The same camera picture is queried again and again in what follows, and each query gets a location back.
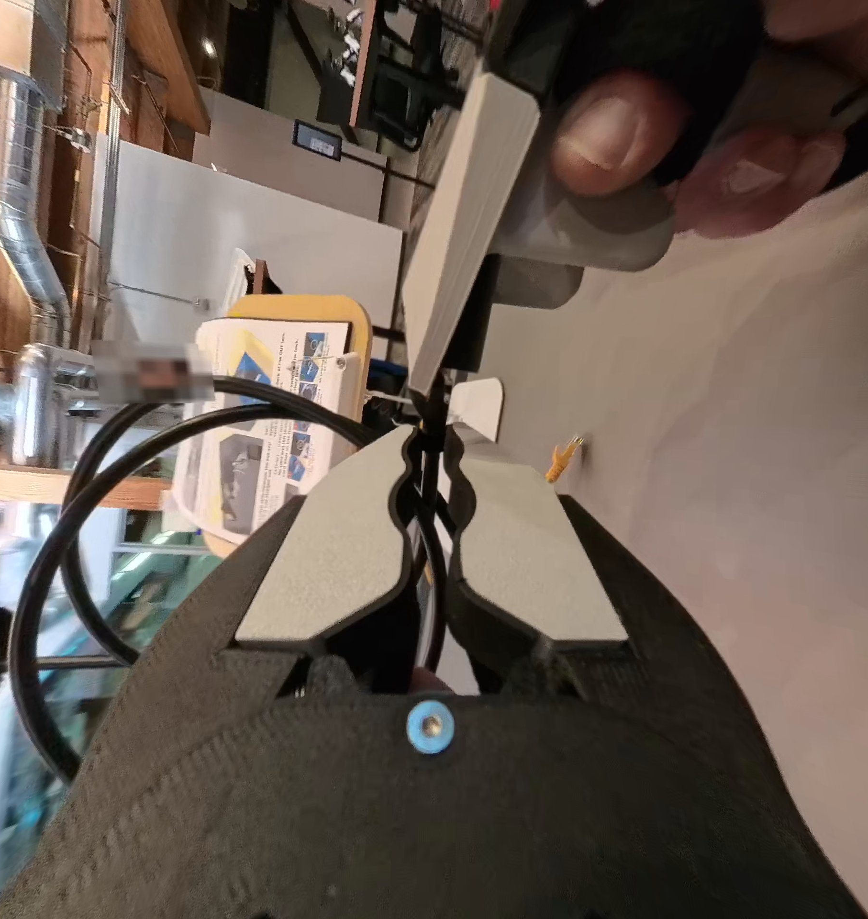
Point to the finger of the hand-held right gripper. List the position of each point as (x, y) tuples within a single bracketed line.
[(463, 215)]

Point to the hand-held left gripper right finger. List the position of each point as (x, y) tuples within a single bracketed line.
[(534, 560)]

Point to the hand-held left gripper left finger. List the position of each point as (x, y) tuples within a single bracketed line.
[(333, 545)]

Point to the person's right hand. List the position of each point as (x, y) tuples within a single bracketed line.
[(613, 136)]

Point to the printed instruction sheet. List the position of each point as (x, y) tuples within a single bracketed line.
[(262, 431)]

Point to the wooden board document stand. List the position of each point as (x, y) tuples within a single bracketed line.
[(359, 337)]

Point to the white partition panel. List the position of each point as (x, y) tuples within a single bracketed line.
[(226, 237)]

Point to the small black wall tablet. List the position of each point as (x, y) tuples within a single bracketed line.
[(318, 140)]

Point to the silver ventilation duct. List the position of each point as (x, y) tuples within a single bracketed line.
[(18, 215)]

